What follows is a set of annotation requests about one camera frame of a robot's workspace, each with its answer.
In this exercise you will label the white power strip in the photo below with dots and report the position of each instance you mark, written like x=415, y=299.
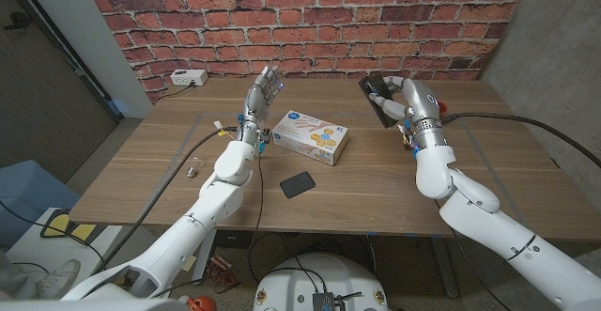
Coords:
x=189, y=77

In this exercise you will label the orange round floor object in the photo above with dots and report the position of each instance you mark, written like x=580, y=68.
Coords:
x=204, y=304

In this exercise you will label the blue bin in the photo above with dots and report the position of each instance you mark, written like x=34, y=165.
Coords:
x=28, y=193

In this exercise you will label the grey torso module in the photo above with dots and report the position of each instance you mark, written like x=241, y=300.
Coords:
x=323, y=302

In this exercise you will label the white shoe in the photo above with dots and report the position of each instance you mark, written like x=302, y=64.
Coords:
x=58, y=278

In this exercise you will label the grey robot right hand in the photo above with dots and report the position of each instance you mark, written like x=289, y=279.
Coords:
x=422, y=104

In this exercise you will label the grey table leg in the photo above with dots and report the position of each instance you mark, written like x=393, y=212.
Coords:
x=206, y=264
x=448, y=278

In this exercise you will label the white glove box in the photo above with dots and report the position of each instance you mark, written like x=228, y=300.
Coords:
x=305, y=135

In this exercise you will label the red brick backdrop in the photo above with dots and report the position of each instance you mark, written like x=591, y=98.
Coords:
x=305, y=20

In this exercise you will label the printed paper card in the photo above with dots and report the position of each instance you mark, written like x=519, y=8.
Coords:
x=191, y=263

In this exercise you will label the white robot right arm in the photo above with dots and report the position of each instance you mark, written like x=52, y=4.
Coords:
x=479, y=226

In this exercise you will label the black card holder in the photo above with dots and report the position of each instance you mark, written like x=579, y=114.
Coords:
x=297, y=184

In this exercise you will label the dark grey door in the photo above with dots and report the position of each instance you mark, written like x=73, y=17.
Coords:
x=37, y=104

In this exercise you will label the grey trouser leg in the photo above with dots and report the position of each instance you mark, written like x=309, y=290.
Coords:
x=9, y=278

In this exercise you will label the white floor platform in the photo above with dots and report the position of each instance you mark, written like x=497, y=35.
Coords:
x=56, y=250

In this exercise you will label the black stapler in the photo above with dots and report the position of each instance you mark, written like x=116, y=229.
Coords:
x=387, y=120

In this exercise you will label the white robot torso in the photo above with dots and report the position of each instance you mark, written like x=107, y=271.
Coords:
x=347, y=283

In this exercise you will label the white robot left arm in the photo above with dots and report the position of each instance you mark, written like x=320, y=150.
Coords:
x=197, y=226

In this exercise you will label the small clear light bulb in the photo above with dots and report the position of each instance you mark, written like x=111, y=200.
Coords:
x=193, y=167

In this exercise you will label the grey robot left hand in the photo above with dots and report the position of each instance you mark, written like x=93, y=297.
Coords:
x=256, y=99

